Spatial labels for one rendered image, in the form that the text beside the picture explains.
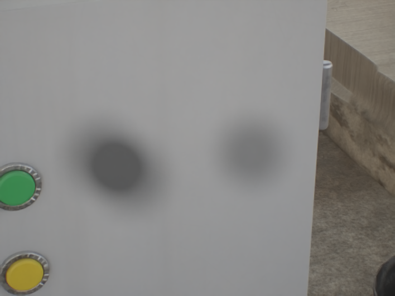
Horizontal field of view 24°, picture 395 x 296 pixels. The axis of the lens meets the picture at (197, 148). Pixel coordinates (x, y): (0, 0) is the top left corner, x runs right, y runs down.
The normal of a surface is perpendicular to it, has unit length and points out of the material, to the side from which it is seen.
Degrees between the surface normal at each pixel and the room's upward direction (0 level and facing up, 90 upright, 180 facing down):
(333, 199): 0
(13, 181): 90
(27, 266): 90
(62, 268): 90
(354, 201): 0
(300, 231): 90
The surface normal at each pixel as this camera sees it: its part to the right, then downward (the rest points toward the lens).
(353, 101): -0.66, -0.51
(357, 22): 0.00, -0.88
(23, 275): 0.35, 0.44
